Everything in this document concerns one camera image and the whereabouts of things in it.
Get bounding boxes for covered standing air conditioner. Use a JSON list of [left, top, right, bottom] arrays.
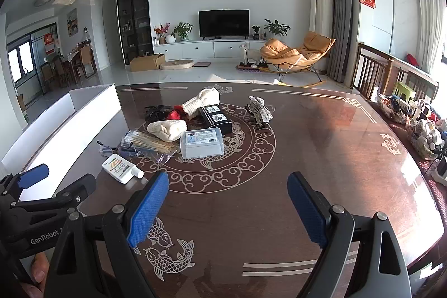
[[310, 0, 335, 40]]

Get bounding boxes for dark glass display cabinet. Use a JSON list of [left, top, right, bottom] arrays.
[[116, 0, 154, 65]]

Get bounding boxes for smooth cream cloth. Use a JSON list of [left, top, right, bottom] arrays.
[[147, 120, 187, 142]]

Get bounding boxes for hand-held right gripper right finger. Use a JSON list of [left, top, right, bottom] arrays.
[[287, 171, 413, 298]]

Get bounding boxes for dark wooden dining chair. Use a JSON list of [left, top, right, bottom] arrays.
[[40, 61, 58, 91], [52, 55, 72, 85]]

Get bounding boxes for wooden dining table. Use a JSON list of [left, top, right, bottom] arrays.
[[66, 50, 88, 75]]

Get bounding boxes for wicker basket of clutter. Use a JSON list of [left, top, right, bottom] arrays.
[[377, 94, 413, 124], [407, 120, 446, 161]]

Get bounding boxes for balcony window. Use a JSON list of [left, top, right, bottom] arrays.
[[8, 40, 35, 84]]

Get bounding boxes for white packet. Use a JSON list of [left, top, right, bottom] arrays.
[[102, 154, 144, 184]]

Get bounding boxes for white sheer curtain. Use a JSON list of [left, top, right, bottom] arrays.
[[415, 0, 447, 89]]

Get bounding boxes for flat cardboard by wall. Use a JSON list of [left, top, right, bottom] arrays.
[[17, 94, 30, 126]]

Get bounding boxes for person's left hand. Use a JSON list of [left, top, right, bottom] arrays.
[[21, 251, 51, 298]]

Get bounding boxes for black hair claw clip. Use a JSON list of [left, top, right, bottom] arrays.
[[144, 104, 173, 122]]

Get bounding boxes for bag of bamboo skewers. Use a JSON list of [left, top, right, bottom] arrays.
[[120, 130, 179, 163]]

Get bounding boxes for green plastic stool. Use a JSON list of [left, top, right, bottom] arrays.
[[393, 82, 416, 101]]

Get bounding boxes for rhinestone bow hair clip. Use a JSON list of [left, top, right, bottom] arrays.
[[247, 96, 274, 129]]

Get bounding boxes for light backed dining chair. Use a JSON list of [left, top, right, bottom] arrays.
[[79, 43, 98, 79]]

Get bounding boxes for framed wall painting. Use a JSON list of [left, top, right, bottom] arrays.
[[67, 8, 78, 37]]

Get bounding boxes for dark wooden bench chair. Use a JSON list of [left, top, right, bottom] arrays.
[[353, 42, 440, 103]]

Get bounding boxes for tan leather rocking chair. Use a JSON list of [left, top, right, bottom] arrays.
[[260, 31, 336, 87]]

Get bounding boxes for broad leaf potted plant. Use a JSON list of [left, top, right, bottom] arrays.
[[263, 19, 291, 38]]

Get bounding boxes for brown cardboard box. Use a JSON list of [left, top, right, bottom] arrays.
[[129, 54, 166, 72]]

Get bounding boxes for cat toy stand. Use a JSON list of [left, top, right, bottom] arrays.
[[236, 62, 269, 72]]

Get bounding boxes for white interior door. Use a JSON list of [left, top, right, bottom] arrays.
[[101, 0, 119, 67]]

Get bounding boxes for white knitted glove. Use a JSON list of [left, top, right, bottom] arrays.
[[182, 91, 221, 120]]

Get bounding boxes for white television cabinet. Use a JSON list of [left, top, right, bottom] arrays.
[[153, 39, 266, 61]]

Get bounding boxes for oval cat scratcher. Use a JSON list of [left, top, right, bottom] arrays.
[[160, 59, 194, 70]]

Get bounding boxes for black flat television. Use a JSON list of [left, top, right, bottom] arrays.
[[198, 9, 251, 40]]

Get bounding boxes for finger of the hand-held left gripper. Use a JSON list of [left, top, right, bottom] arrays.
[[0, 163, 50, 204], [10, 173, 97, 219]]

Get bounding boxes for bushy green potted plant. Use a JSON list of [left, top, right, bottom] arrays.
[[171, 22, 194, 41]]

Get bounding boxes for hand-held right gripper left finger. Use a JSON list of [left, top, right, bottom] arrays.
[[44, 171, 170, 298]]

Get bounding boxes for clear safety glasses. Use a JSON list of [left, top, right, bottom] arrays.
[[98, 140, 140, 159]]

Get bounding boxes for red flower arrangement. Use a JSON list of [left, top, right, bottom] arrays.
[[154, 23, 170, 44]]

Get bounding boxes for black printed box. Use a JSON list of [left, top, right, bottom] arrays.
[[198, 105, 233, 136]]

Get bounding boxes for white cat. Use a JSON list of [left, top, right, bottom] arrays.
[[239, 43, 262, 67]]

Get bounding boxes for large white box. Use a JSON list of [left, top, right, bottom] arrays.
[[0, 83, 123, 182]]

